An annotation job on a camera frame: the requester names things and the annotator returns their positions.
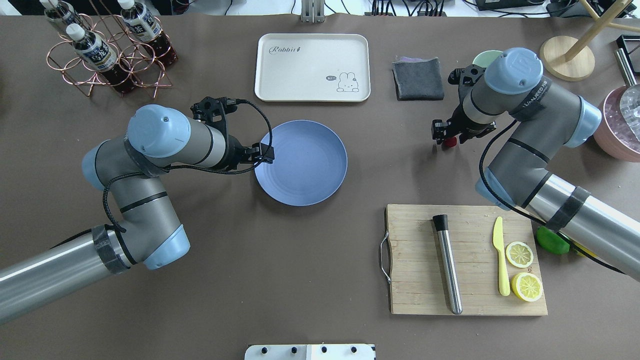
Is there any steel muddler black tip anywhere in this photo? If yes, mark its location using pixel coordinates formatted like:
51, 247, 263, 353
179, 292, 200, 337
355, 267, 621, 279
432, 214, 463, 315

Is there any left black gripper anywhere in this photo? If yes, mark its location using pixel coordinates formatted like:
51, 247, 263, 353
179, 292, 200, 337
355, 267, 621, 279
190, 96, 275, 171

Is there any pink bowl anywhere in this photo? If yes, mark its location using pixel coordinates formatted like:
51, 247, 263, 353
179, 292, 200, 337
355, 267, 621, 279
593, 85, 640, 163

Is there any tea bottle front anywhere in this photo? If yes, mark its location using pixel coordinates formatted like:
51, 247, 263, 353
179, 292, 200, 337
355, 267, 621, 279
66, 23, 137, 94

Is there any green bowl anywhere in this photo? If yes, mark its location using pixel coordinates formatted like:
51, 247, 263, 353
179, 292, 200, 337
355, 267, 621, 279
471, 49, 503, 69

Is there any tea bottle right back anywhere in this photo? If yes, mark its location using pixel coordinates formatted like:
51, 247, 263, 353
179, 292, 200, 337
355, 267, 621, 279
118, 0, 178, 68

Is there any yellow plastic knife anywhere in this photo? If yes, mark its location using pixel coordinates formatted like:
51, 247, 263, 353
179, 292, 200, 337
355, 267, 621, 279
492, 216, 511, 297

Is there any cream rabbit tray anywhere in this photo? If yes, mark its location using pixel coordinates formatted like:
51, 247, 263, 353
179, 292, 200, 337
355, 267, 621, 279
254, 33, 371, 103

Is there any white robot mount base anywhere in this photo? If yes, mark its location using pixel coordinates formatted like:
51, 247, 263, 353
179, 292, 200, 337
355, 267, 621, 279
244, 342, 377, 360

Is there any wooden cutting board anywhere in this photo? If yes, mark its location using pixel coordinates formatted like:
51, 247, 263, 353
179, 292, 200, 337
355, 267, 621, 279
385, 203, 547, 317

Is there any copper wire bottle rack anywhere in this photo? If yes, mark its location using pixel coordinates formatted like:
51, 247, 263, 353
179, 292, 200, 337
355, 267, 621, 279
41, 0, 178, 98

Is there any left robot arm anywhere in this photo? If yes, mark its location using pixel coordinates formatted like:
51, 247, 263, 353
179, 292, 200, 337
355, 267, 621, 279
1, 96, 275, 324

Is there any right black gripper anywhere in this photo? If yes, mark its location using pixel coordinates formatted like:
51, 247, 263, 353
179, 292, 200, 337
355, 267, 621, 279
432, 64, 496, 145

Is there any yellow lemon lower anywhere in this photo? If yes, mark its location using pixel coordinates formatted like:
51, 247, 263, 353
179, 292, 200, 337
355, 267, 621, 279
570, 243, 598, 258

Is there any lemon slice upper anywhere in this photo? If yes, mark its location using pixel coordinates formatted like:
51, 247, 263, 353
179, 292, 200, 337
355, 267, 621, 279
505, 241, 534, 269

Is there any grey folded cloth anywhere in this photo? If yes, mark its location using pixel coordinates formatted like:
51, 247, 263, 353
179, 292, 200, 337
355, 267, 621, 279
391, 56, 445, 101

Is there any red strawberry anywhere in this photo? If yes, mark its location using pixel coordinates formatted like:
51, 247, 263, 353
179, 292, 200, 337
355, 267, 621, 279
442, 136, 458, 149

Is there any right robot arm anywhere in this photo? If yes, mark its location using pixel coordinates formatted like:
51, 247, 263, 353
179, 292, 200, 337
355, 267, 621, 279
432, 47, 640, 280

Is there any green lime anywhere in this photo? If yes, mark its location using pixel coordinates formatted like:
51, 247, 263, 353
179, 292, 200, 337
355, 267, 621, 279
535, 226, 570, 255

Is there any wooden stand with base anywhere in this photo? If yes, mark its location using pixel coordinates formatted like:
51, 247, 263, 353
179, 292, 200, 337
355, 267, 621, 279
538, 0, 640, 82

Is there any lemon half lower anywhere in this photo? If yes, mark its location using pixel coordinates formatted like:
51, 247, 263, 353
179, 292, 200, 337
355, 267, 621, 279
510, 272, 543, 302

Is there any blue round plate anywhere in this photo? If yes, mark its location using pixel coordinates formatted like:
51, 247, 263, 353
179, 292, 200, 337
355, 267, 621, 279
254, 120, 348, 207

